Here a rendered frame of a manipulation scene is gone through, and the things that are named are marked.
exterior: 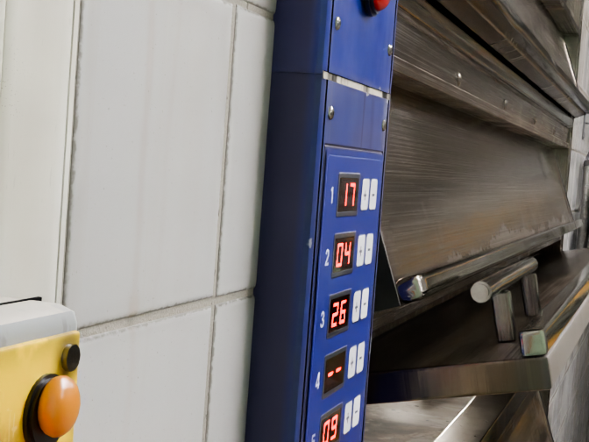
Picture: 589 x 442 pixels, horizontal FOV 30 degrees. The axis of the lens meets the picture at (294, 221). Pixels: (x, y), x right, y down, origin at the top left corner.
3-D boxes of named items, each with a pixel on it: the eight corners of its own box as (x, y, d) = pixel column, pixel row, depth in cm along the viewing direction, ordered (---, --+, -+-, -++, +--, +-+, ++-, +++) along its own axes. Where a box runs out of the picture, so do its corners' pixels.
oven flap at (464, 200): (368, 313, 84) (302, 63, 85) (564, 230, 253) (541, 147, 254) (424, 299, 82) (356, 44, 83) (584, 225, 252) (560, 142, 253)
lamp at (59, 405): (24, 441, 26) (29, 378, 26) (58, 428, 27) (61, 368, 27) (55, 446, 26) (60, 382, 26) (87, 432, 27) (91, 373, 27)
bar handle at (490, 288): (500, 357, 82) (479, 360, 83) (544, 311, 113) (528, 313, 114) (489, 280, 82) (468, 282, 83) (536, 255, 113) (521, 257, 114)
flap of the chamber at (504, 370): (553, 390, 79) (293, 410, 86) (627, 253, 249) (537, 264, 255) (548, 355, 79) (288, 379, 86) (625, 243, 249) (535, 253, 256)
